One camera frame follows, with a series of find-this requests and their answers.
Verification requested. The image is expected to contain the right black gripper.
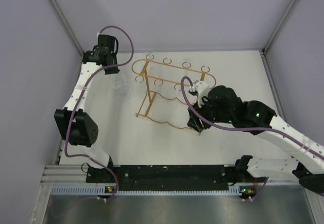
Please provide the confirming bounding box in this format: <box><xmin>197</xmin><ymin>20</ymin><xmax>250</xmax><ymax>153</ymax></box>
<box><xmin>187</xmin><ymin>93</ymin><xmax>234</xmax><ymax>132</ymax></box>

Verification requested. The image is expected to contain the clear wine glass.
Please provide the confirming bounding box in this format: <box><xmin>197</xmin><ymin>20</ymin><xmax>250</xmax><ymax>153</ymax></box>
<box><xmin>179</xmin><ymin>58</ymin><xmax>193</xmax><ymax>78</ymax></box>
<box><xmin>109</xmin><ymin>72</ymin><xmax>131</xmax><ymax>101</ymax></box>

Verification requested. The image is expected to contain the gold wire wine glass rack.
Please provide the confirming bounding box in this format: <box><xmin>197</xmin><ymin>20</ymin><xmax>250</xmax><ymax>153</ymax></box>
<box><xmin>131</xmin><ymin>54</ymin><xmax>217</xmax><ymax>130</ymax></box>

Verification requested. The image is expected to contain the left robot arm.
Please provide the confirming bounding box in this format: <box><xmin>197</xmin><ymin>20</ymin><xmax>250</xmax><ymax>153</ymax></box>
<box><xmin>54</xmin><ymin>33</ymin><xmax>119</xmax><ymax>182</ymax></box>

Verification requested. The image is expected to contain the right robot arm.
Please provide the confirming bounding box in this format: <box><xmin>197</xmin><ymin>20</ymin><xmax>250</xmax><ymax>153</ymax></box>
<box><xmin>187</xmin><ymin>81</ymin><xmax>323</xmax><ymax>195</ymax></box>

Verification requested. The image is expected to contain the black base bar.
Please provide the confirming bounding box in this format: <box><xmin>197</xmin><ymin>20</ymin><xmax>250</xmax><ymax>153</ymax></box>
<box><xmin>83</xmin><ymin>165</ymin><xmax>266</xmax><ymax>192</ymax></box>

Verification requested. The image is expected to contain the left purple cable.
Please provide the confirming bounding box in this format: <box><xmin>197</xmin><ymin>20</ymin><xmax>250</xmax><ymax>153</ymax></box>
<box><xmin>64</xmin><ymin>25</ymin><xmax>135</xmax><ymax>199</ymax></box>

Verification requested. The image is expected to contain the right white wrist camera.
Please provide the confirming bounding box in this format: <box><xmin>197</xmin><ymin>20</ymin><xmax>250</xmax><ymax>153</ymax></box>
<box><xmin>189</xmin><ymin>81</ymin><xmax>210</xmax><ymax>108</ymax></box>

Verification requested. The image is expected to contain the left aluminium frame post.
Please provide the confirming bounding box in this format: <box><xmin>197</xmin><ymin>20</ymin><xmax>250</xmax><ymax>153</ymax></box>
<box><xmin>48</xmin><ymin>0</ymin><xmax>84</xmax><ymax>56</ymax></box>

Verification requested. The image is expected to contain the aluminium frame post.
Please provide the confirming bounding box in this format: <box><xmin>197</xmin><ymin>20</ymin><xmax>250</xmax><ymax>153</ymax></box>
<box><xmin>48</xmin><ymin>0</ymin><xmax>84</xmax><ymax>56</ymax></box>
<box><xmin>262</xmin><ymin>0</ymin><xmax>300</xmax><ymax>55</ymax></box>

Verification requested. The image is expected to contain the grey slotted cable duct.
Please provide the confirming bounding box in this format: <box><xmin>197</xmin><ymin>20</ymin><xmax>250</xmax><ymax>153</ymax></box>
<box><xmin>51</xmin><ymin>185</ymin><xmax>242</xmax><ymax>196</ymax></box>

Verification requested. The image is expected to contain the right aluminium frame post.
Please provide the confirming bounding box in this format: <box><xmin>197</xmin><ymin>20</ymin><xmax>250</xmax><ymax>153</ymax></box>
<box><xmin>262</xmin><ymin>0</ymin><xmax>300</xmax><ymax>55</ymax></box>

